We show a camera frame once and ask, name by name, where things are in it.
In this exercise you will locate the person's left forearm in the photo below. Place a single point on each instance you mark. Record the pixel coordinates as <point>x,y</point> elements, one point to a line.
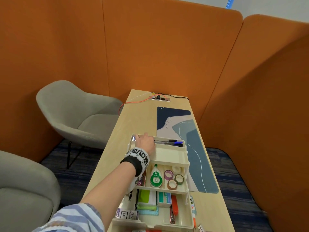
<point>109,188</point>

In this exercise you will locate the colourful eraser pack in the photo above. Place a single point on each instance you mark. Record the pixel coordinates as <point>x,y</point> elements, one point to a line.
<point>192,204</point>

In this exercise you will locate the white box with black print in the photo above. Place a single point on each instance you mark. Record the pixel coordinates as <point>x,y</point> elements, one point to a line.
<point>130,199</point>

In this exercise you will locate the silver power outlet strip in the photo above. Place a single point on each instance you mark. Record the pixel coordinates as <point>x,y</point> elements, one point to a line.
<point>161,99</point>

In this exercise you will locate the black pen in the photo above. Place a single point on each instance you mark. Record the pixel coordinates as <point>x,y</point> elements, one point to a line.
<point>177,145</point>
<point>165,141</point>

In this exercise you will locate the green washi tape roll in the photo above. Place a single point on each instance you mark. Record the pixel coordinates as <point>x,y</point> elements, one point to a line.
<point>179,179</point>

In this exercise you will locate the orange glue stick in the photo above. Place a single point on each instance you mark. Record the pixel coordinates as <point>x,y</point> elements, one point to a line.
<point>194,221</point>

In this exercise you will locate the black wrist band with markers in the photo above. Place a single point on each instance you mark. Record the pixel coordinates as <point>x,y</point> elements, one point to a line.
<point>137,155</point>

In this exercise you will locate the teal notepad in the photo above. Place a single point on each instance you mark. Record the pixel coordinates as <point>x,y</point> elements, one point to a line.
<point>148,211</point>

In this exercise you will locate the teal staples box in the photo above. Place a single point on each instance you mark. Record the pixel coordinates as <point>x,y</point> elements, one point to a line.
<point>164,199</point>

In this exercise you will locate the blue pen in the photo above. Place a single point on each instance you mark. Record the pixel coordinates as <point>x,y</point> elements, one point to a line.
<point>175,143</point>

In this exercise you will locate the grey armchair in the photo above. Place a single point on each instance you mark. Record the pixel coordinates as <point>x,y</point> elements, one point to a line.
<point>79,118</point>
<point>24,190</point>

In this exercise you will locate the green sticky note pack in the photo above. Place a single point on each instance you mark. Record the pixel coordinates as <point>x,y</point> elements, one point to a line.
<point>146,197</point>

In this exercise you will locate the orange stapler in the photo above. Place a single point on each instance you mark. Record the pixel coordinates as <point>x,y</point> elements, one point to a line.
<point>174,204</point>

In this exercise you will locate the striped shirt sleeve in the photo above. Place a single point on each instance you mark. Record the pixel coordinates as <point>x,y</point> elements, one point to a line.
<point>72,218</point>

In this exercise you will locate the green correction tape dispenser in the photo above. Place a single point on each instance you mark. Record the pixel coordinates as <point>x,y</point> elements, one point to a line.
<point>156,180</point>

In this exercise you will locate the purple washi tape roll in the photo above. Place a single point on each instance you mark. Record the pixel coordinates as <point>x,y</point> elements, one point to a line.
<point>168,175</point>

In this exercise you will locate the orange booth partition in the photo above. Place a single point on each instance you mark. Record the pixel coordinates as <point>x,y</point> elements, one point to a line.
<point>48,45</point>
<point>169,45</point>
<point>260,106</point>

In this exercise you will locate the blue patterned desk mat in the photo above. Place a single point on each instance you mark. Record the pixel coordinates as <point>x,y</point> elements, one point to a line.
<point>193,147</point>

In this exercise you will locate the cream tiered organizer box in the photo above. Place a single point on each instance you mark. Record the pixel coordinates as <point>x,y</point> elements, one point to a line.
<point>169,157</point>

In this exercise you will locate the person's left fingers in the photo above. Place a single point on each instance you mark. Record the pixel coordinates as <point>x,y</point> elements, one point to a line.
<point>137,137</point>

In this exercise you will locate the person's left hand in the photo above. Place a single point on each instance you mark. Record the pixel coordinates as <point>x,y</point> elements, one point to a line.
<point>147,143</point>

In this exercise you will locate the blue pole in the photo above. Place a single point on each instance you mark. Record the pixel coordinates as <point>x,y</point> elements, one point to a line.
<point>230,2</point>

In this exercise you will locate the white washi tape roll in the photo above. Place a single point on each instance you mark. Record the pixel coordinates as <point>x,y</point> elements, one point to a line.
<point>176,169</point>

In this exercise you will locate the colourful paper clips bag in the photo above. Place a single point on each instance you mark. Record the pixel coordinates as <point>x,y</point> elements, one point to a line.
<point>140,179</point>

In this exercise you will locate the purple label box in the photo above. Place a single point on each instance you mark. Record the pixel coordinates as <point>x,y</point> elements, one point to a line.
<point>126,214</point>

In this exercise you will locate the brown washi tape roll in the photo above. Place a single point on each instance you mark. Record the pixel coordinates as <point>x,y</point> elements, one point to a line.
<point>172,184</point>

